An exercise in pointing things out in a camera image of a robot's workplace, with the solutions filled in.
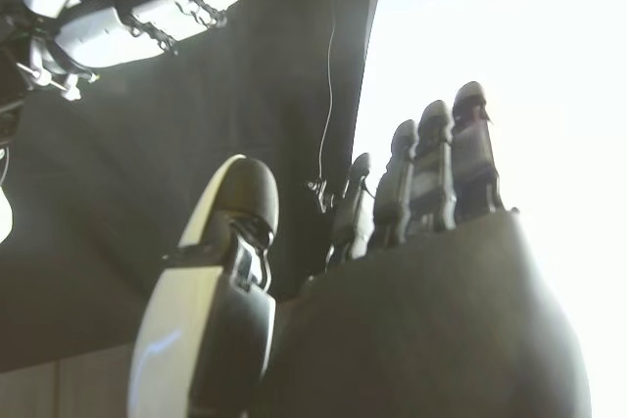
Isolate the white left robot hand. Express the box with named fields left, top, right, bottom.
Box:
left=127, top=79, right=594, bottom=418

